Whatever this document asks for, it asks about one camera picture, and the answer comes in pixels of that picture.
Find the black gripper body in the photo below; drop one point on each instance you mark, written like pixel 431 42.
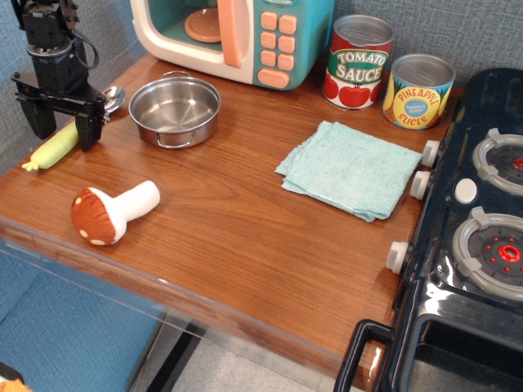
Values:
pixel 60 82

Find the white stove knob bottom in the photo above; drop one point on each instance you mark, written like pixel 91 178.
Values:
pixel 396 256

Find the light blue folded cloth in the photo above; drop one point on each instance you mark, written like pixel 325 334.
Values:
pixel 350 170

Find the pineapple slices can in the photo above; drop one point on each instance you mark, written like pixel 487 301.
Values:
pixel 418 90

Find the white stove knob top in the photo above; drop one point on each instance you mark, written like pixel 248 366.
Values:
pixel 429 153

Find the spoon with green handle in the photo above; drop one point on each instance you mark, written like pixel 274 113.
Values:
pixel 60 144

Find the plush brown mushroom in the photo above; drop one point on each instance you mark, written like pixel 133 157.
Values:
pixel 102 220

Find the white round stove button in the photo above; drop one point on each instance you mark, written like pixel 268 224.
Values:
pixel 465 191

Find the white stove knob middle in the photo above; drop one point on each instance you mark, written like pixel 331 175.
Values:
pixel 419 184

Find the tomato sauce can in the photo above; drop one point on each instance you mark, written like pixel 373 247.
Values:
pixel 359 53

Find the small steel pot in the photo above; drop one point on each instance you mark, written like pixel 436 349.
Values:
pixel 177 111

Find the orange microwave plate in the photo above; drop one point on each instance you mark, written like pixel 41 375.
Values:
pixel 203 25

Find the teal toy microwave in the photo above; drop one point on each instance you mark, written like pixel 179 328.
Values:
pixel 272 44

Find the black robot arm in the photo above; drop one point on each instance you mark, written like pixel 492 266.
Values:
pixel 50 25

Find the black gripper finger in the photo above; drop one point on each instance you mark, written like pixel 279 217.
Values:
pixel 89 130
pixel 42 120

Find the white stove knob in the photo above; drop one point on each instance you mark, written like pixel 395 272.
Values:
pixel 396 256
pixel 419 184
pixel 429 153

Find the orange object at corner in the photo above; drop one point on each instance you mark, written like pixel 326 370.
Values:
pixel 11 380

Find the black toy stove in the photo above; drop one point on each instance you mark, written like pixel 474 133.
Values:
pixel 458 306

